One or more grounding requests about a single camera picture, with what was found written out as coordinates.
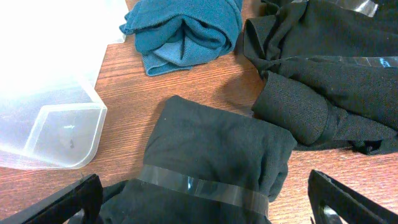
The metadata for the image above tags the small black taped garment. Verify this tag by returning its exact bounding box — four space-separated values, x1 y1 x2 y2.
97 96 297 223

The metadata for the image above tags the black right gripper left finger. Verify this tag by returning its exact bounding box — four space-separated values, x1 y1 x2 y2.
1 174 103 224

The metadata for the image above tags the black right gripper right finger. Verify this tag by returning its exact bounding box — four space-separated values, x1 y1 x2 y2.
308 170 397 224

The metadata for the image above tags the clear plastic storage container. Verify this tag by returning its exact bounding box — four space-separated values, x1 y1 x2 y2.
1 0 128 169

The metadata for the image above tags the teal cloth bundle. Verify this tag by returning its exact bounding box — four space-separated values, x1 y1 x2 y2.
119 0 243 77

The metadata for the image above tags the large black taped garment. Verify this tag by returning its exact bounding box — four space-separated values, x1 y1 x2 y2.
243 1 397 155

